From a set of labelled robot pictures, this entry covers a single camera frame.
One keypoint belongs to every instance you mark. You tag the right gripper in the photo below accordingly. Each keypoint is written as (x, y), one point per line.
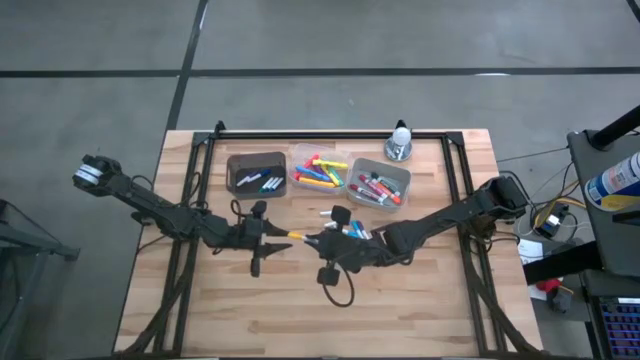
(350, 252)

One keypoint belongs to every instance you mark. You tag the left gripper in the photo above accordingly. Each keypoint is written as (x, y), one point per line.
(242, 235)

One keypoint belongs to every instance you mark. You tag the white marker blue cap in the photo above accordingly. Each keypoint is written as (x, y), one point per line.
(355, 228)
(271, 184)

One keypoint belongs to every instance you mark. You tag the white marker purple cap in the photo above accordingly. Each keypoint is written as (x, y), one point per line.
(277, 183)
(365, 231)

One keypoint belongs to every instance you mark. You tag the white marker green cap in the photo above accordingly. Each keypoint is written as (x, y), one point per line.
(264, 186)

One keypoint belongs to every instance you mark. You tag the orange-yellow highlighter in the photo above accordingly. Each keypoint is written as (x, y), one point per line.
(317, 183)

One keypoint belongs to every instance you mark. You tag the white marker dark-blue cap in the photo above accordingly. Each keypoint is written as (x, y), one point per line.
(250, 178)

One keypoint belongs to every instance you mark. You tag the yellow Sharpie highlighter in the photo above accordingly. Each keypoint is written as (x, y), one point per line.
(330, 176)
(332, 163)

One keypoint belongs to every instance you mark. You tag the teal green highlighter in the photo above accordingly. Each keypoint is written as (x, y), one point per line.
(338, 177)

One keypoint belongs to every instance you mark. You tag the blue Sharpie highlighter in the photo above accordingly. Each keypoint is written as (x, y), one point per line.
(307, 172)

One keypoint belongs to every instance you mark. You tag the red dry-erase marker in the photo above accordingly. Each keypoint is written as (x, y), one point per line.
(365, 192)

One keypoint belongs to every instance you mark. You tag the purple highlighter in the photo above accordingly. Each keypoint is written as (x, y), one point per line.
(319, 170)

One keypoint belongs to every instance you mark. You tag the magenta dry-erase marker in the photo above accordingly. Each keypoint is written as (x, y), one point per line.
(372, 185)

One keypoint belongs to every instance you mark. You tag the orange dry-erase marker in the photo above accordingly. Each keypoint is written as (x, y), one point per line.
(392, 196)

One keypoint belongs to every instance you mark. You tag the green dry-erase marker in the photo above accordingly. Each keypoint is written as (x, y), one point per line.
(382, 179)

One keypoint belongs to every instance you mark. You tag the pale beige bin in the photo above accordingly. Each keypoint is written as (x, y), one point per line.
(395, 172)

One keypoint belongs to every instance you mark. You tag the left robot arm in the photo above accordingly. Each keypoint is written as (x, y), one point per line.
(150, 205)

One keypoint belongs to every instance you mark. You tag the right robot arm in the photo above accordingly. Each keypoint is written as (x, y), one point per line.
(450, 215)

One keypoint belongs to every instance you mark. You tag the small white marker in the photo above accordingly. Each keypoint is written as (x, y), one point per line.
(330, 225)
(326, 213)

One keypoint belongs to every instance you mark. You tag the white marker light-blue cap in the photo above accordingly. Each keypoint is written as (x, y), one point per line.
(349, 233)

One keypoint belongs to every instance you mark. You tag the dark grey bin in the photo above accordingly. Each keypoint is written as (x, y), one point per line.
(240, 165)

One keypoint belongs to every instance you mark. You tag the clear plastic bin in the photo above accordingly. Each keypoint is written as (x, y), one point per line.
(300, 152)

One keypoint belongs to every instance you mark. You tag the white paper sheet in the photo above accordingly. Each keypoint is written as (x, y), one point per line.
(529, 251)

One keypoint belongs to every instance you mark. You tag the small red object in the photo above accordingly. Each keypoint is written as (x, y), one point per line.
(547, 285)

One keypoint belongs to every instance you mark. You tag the grey side table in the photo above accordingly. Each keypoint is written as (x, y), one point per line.
(30, 245)

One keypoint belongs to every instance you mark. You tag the black equipment stand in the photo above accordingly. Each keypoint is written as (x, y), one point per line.
(610, 240)

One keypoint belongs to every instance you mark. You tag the white blue labelled canister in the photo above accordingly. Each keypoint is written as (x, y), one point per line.
(615, 182)

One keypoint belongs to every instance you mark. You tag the backlit keyboard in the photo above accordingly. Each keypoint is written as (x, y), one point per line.
(620, 330)

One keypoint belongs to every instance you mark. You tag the black table base frame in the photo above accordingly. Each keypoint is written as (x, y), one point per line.
(325, 135)

